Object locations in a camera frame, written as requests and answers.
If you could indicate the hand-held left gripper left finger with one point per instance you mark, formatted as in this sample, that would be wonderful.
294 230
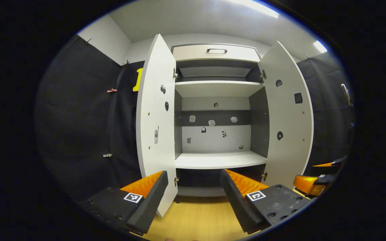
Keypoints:
151 204

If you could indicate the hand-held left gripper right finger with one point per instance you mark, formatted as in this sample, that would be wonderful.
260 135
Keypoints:
236 204

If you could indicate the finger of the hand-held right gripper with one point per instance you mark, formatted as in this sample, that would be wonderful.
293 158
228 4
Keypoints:
327 164
308 184

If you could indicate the grey cabinet drawer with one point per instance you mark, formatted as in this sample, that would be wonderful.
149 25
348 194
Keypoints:
193 53

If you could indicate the ceiling light strip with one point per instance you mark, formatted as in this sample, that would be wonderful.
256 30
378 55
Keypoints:
319 46

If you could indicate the silver cloth clip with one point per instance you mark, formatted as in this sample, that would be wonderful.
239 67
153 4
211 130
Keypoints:
107 155

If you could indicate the black backdrop cloth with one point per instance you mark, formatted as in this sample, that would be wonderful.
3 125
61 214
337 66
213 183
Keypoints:
79 117

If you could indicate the red cloth clip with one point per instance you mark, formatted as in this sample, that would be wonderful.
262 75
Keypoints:
112 90

